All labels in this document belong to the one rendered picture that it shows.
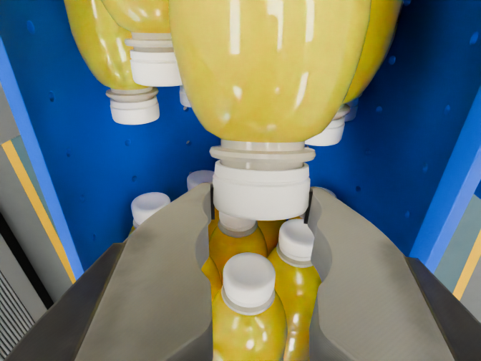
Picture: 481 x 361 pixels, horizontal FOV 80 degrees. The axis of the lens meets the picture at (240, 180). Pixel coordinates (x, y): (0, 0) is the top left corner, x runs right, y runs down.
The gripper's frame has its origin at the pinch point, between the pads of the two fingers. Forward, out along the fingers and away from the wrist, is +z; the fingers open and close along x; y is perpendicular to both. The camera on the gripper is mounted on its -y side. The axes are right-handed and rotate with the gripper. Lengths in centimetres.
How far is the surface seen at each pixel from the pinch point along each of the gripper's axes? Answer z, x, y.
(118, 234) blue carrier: 13.1, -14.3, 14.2
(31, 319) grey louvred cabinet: 100, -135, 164
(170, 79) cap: 6.5, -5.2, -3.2
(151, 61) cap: 6.5, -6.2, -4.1
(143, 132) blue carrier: 18.4, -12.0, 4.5
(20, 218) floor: 121, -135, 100
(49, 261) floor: 122, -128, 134
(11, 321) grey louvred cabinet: 90, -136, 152
